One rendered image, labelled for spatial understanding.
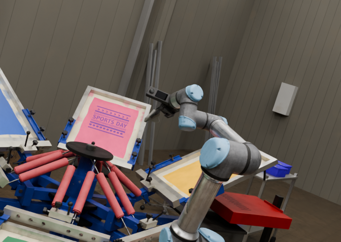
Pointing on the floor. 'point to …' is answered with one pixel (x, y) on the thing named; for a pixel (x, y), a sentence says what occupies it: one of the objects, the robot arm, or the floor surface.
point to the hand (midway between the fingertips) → (148, 108)
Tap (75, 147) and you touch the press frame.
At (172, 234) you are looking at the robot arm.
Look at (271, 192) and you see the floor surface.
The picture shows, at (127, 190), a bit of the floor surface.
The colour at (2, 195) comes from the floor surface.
